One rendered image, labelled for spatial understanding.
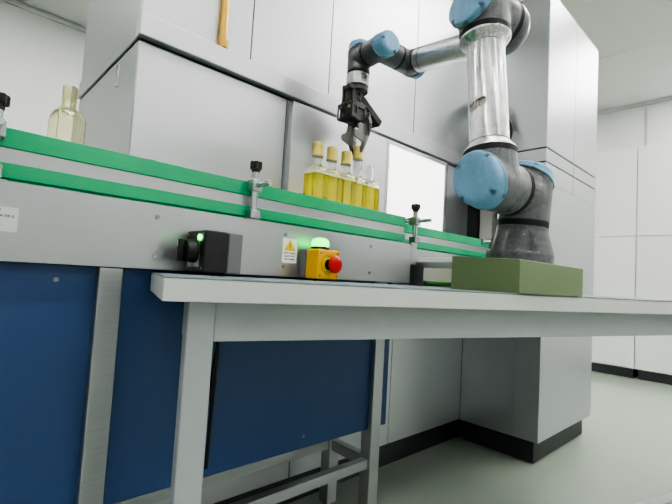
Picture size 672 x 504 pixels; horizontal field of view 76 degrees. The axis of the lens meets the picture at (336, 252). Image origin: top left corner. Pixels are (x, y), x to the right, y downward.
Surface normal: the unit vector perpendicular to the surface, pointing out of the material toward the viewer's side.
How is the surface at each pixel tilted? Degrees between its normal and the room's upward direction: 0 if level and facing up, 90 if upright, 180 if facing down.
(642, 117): 90
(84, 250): 90
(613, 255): 90
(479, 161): 96
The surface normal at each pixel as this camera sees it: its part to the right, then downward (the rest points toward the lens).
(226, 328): 0.44, -0.03
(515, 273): -0.89, -0.08
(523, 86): -0.72, -0.08
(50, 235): 0.69, 0.00
